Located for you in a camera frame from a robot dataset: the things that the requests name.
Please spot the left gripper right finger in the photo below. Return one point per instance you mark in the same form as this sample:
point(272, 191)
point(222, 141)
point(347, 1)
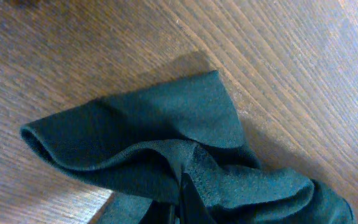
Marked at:
point(192, 208)

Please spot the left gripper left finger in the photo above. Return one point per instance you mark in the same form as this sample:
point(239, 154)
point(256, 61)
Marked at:
point(160, 213)

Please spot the dark green t-shirt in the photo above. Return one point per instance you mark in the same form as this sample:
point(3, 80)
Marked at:
point(139, 144)

